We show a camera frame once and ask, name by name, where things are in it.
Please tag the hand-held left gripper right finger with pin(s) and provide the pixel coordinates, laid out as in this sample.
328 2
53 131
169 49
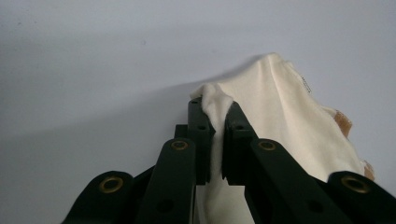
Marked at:
238 146

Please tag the cream baby bodysuit brown trim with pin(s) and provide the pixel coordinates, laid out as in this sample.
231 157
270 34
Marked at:
280 109

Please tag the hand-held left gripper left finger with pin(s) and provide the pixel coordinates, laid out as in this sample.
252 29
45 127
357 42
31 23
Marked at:
202 140

